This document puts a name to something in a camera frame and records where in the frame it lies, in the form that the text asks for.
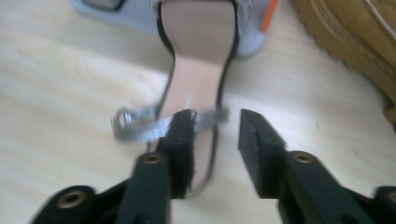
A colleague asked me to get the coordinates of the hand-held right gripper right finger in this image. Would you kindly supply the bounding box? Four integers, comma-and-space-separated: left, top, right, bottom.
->
237, 108, 375, 224

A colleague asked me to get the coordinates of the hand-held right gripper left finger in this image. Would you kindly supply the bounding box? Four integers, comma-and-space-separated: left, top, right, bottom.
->
115, 108, 197, 224

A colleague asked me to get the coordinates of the black rhinestone strap sandal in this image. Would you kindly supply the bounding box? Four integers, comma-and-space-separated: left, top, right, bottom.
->
110, 0, 253, 200

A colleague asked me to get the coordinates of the tan suede boot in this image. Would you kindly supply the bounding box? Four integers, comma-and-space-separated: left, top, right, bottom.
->
292, 0, 396, 125

